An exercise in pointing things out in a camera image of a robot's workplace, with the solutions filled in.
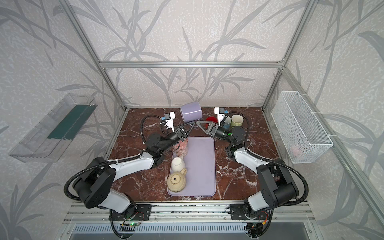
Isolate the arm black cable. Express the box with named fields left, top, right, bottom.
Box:
left=62, top=114, right=169, bottom=202
left=227, top=111, right=310, bottom=207

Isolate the light green mug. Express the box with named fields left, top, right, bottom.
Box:
left=231, top=114, right=244, bottom=128

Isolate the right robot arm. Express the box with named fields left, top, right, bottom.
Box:
left=196, top=121, right=308, bottom=218

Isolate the red mug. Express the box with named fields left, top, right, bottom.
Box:
left=206, top=117, right=218, bottom=124

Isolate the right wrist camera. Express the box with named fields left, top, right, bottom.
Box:
left=214, top=107, right=229, bottom=127

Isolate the aluminium front rail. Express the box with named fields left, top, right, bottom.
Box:
left=63, top=201, right=316, bottom=224

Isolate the clear plastic wall bin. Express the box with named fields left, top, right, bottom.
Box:
left=9, top=94, right=98, bottom=163

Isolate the pink patterned mug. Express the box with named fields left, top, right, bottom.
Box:
left=175, top=138, right=189, bottom=158

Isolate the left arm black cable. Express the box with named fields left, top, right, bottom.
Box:
left=62, top=114, right=169, bottom=202

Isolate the blue mug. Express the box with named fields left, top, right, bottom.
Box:
left=223, top=116, right=232, bottom=130

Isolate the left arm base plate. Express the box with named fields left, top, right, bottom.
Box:
left=109, top=204, right=152, bottom=221

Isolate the beige stoneware mug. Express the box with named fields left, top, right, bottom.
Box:
left=167, top=168, right=187, bottom=193

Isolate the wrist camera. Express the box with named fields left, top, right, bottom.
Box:
left=214, top=107, right=229, bottom=127
left=161, top=112, right=176, bottom=131

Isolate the lavender mug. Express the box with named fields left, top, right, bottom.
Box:
left=180, top=102, right=203, bottom=122

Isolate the aluminium cage frame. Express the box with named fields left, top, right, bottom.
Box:
left=59, top=1, right=384, bottom=224

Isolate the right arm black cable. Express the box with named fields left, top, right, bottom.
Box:
left=227, top=111, right=310, bottom=207

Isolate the white wire mesh basket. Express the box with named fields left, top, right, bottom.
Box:
left=272, top=91, right=334, bottom=164

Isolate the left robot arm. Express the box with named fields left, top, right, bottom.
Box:
left=64, top=121, right=196, bottom=214

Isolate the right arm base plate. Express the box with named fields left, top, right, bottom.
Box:
left=226, top=204, right=270, bottom=221

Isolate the white mug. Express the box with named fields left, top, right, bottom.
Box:
left=171, top=157, right=186, bottom=173

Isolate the lavender plastic tray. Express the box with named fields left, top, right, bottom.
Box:
left=167, top=137, right=216, bottom=197

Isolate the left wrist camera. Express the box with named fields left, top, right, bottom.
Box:
left=161, top=112, right=176, bottom=131

